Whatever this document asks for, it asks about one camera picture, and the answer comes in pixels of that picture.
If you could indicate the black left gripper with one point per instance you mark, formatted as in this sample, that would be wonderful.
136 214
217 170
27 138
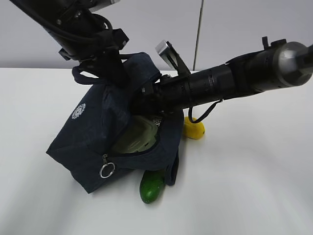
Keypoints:
79 44

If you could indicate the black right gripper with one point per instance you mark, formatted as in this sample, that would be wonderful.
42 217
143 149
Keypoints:
160 96

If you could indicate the glass container with green lid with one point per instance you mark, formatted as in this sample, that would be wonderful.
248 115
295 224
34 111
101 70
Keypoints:
139 136

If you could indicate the yellow lemon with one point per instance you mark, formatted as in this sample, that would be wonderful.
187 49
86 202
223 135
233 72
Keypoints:
193 131

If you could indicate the green cucumber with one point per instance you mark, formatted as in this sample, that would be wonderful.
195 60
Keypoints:
151 186

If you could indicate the dark blue insulated lunch bag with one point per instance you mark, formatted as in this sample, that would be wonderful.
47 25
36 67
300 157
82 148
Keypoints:
84 144

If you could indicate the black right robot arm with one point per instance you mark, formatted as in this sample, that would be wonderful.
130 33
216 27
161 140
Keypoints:
280 64

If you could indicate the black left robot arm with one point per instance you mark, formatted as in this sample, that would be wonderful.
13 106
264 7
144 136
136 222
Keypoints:
54 14

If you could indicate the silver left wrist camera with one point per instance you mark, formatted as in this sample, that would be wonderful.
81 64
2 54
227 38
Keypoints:
95 5

